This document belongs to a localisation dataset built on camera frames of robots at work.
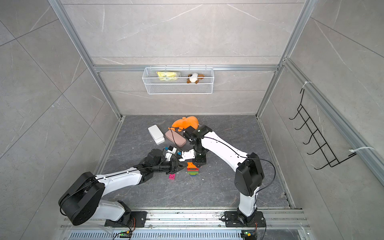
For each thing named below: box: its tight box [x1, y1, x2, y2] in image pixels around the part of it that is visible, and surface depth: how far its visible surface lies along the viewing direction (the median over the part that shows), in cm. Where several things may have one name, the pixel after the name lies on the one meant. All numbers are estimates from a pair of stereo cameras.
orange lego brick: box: [186, 162, 198, 169], surface depth 81 cm
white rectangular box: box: [148, 124, 165, 145], surface depth 105 cm
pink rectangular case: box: [165, 130, 187, 148], surface depth 106 cm
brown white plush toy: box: [186, 73, 205, 84], surface depth 89 cm
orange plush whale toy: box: [168, 116, 199, 132], surface depth 109 cm
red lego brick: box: [187, 168, 200, 172], surface depth 82 cm
